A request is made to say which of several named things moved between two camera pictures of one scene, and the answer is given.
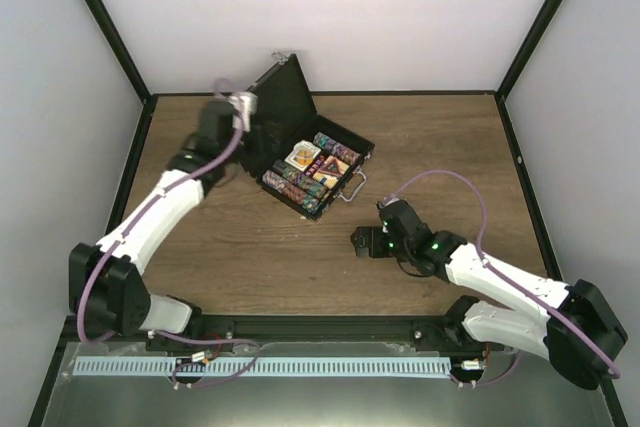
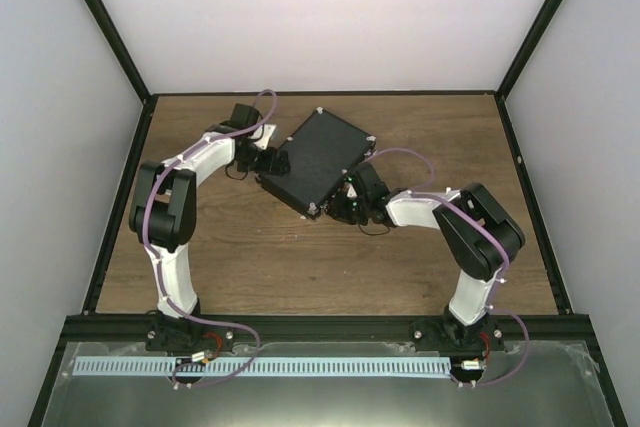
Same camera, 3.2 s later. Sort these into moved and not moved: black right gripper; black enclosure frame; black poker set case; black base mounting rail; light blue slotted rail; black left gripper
Moved: black left gripper; black poker set case; black right gripper
Not moved: black base mounting rail; light blue slotted rail; black enclosure frame
